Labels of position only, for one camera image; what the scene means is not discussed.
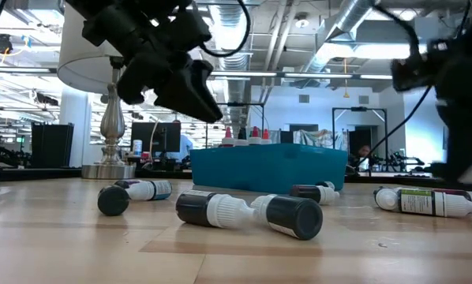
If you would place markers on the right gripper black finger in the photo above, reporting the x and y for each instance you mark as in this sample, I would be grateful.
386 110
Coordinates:
469 134

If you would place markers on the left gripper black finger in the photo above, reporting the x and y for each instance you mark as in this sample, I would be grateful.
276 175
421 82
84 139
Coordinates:
137 83
210 98

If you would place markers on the large bottle dark blue cap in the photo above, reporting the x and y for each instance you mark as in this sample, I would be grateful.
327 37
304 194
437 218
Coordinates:
242 138

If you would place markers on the small dark red coloring bottle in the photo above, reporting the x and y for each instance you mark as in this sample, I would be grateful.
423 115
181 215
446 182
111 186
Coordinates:
311 193
453 192

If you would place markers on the small green food coloring bottle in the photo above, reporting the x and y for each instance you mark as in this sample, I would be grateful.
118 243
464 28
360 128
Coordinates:
425 202

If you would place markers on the small purple food coloring bottle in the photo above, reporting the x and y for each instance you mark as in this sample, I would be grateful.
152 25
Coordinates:
127 183

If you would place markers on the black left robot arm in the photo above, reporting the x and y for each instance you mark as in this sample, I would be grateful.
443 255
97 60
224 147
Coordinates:
113 19

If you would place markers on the white lamp with shade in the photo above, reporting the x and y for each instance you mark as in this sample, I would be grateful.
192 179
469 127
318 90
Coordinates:
111 126

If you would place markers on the person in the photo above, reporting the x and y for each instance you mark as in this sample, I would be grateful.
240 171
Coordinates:
364 152
185 146

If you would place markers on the black computer monitor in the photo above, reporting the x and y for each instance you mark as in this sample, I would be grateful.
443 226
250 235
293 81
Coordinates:
149 136

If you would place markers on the white blue canister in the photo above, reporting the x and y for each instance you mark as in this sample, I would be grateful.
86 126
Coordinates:
137 148

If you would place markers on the teal plastic tray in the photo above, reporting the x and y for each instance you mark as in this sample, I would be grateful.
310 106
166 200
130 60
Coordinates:
267 165

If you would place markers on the black cabinet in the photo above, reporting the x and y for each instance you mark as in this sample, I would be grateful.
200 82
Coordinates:
52 146

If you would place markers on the patterned hanging cloth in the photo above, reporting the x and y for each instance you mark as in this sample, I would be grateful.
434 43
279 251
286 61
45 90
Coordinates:
319 137

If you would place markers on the yellow hanging cone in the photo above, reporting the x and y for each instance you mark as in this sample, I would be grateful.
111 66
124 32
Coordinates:
345 94

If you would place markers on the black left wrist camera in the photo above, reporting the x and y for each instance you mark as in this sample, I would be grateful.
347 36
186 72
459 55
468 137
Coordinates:
192 29

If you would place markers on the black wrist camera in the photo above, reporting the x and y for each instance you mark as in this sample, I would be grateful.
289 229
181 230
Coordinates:
411 67
192 29

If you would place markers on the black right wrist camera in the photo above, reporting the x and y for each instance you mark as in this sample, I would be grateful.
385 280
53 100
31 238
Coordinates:
411 67

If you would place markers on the black metal rack frame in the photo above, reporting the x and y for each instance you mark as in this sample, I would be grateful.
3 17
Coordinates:
358 108

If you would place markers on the silver ventilation duct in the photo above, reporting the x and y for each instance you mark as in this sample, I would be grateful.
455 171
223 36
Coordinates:
338 27

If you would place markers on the black aluminium table frame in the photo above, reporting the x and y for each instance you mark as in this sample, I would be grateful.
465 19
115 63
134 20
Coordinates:
31 173

